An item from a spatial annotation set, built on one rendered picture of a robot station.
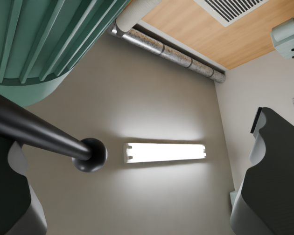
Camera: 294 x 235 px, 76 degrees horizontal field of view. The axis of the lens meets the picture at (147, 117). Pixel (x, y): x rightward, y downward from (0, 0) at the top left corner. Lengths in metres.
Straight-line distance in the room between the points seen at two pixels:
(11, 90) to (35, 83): 0.02
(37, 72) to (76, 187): 1.42
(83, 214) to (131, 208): 0.43
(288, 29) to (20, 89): 2.14
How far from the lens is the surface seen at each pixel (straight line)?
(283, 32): 2.21
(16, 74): 0.19
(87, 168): 0.19
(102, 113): 1.75
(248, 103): 3.26
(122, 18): 1.96
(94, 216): 1.66
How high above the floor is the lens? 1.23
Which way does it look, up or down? 46 degrees up
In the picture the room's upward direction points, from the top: 111 degrees counter-clockwise
